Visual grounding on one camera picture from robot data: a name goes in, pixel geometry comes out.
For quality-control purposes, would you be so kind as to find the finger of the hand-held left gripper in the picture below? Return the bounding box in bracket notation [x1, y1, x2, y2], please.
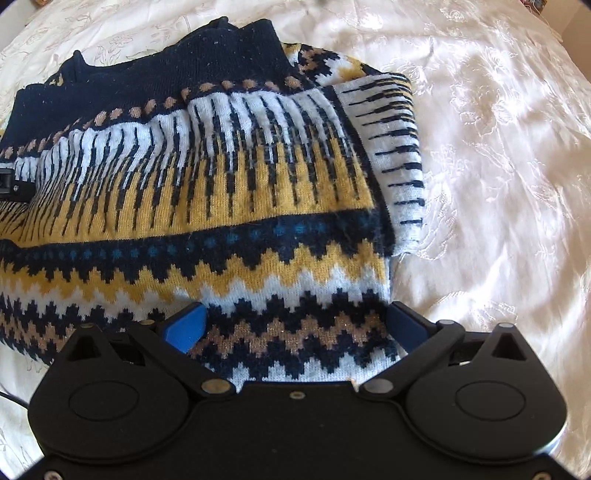
[0, 168, 34, 203]

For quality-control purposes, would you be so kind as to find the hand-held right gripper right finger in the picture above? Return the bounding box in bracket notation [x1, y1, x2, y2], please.
[358, 301, 532, 400]

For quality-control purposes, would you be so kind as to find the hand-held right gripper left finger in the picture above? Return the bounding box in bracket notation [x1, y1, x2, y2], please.
[60, 302, 234, 398]

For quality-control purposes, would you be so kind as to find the navy yellow white patterned sweater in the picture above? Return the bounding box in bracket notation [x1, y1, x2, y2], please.
[0, 16, 426, 387]

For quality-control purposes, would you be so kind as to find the white embroidered duvet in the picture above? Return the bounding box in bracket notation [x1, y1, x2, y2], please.
[0, 0, 591, 480]

